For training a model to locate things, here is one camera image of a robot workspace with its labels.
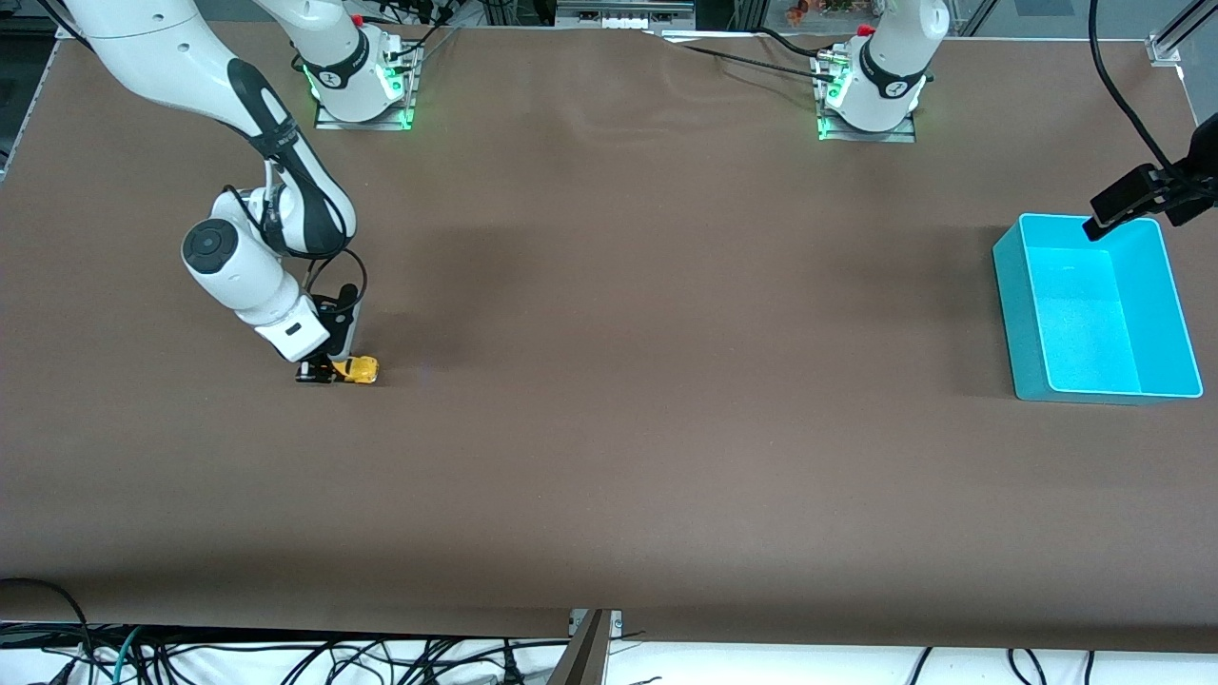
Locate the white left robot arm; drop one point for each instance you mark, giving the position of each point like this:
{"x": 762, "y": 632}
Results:
{"x": 890, "y": 67}

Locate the white background device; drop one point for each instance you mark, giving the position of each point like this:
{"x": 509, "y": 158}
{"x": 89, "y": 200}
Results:
{"x": 623, "y": 11}

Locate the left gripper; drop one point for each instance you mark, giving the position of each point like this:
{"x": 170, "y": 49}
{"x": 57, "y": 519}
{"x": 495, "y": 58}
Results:
{"x": 1191, "y": 189}

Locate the teal plastic storage bin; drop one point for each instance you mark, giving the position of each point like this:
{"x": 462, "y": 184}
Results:
{"x": 1094, "y": 333}

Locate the yellow toy beetle car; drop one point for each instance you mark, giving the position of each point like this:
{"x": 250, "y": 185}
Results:
{"x": 362, "y": 369}

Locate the metal table bracket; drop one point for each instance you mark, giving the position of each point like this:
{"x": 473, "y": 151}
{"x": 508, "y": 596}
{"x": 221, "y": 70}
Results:
{"x": 585, "y": 652}

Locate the brown table cover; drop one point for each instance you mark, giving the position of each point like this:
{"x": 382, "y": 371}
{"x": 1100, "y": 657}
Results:
{"x": 609, "y": 428}

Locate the aluminium frame profile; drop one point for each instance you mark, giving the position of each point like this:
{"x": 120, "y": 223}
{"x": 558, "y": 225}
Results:
{"x": 1180, "y": 33}

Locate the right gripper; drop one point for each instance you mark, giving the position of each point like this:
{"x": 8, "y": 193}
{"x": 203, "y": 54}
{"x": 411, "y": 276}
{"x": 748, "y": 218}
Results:
{"x": 343, "y": 335}

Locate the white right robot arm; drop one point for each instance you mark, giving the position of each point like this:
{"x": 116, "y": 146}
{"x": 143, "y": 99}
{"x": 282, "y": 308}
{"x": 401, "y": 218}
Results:
{"x": 190, "y": 67}

